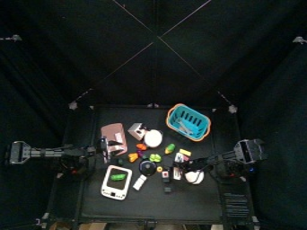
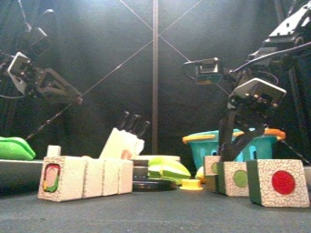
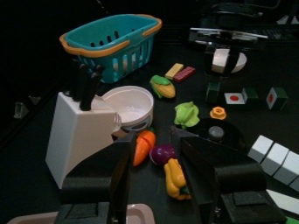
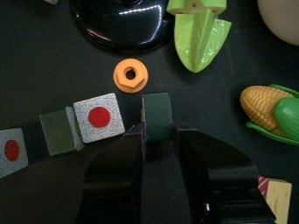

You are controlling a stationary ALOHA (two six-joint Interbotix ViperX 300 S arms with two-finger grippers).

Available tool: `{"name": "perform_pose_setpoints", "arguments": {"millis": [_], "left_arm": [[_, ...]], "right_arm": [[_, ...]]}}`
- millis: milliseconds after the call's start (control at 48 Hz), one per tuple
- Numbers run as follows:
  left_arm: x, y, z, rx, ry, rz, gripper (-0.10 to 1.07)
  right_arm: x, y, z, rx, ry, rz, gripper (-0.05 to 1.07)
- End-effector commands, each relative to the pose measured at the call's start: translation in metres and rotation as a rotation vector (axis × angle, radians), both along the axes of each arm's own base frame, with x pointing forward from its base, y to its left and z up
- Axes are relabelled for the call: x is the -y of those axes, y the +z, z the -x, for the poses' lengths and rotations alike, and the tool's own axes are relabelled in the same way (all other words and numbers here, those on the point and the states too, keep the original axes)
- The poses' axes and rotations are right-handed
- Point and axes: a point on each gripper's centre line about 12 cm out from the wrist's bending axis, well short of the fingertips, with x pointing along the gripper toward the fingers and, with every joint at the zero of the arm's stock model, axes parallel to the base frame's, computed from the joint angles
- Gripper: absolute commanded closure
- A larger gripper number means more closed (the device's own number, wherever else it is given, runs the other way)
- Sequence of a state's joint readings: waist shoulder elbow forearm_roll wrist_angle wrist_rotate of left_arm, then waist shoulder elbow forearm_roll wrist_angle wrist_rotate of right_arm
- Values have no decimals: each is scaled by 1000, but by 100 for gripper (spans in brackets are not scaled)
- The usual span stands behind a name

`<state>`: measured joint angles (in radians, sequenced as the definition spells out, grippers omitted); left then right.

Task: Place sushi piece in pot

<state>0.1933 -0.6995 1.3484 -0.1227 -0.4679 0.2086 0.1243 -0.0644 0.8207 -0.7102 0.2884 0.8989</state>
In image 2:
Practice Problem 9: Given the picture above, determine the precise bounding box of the small white cube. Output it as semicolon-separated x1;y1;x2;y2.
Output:
47;145;62;158

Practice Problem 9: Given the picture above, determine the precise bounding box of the sushi roll end piece, mixed filling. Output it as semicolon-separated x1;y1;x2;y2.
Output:
36;156;88;203

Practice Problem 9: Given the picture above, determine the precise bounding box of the sushi piece with red centre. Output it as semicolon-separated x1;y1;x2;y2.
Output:
246;158;311;208

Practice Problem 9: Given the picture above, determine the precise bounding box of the teal basket with orange handles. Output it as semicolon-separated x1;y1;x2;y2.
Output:
182;128;287;171

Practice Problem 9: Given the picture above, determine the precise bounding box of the small sushi piece, green centre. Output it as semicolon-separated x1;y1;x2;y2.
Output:
203;155;223;184

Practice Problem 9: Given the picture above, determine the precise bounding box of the yellow toy fruit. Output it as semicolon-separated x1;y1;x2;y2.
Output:
195;166;207;183

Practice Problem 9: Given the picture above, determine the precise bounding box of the green toy vegetable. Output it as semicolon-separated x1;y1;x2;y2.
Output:
0;136;36;161

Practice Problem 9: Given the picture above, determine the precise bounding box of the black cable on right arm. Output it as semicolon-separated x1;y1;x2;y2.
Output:
232;41;311;75

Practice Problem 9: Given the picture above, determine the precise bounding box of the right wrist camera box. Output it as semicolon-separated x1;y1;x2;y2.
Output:
183;57;224;86

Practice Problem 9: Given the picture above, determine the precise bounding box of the black pot with cream rim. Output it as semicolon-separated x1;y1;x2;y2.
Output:
131;154;183;193

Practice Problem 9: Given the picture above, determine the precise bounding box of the small yellow cap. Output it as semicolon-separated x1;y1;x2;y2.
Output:
179;178;204;191

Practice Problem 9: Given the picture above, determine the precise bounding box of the yellow-green toy vegetable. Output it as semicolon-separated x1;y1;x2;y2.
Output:
147;156;192;184

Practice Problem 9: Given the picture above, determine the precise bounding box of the sushi piece with green centre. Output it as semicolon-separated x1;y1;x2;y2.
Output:
215;160;250;198

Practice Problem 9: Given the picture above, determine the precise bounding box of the white sushi roll slice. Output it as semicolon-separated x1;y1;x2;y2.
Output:
118;159;135;195
82;157;106;199
102;158;122;197

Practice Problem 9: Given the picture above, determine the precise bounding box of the vertical metal frame pole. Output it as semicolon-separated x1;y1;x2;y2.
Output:
151;0;160;155

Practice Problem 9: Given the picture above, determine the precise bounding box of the grey flat tray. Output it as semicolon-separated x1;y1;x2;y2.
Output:
0;158;47;195

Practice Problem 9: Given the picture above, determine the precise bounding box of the white toy knife block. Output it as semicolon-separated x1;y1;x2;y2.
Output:
99;127;146;160

